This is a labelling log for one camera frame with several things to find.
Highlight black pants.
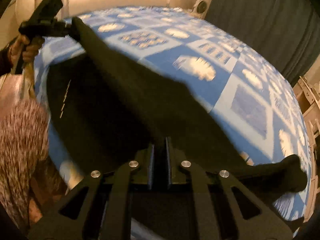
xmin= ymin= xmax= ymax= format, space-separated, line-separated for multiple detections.
xmin=46 ymin=16 xmax=308 ymax=240

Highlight floral patterned garment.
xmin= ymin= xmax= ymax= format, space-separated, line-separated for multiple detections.
xmin=1 ymin=74 xmax=67 ymax=235

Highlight blue patterned bed sheet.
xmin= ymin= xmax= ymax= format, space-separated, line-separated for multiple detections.
xmin=35 ymin=7 xmax=311 ymax=233

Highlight white dressing table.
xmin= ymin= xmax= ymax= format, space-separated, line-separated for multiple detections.
xmin=292 ymin=76 xmax=320 ymax=140

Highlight dark green curtain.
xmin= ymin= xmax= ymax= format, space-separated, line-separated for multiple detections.
xmin=205 ymin=0 xmax=319 ymax=85

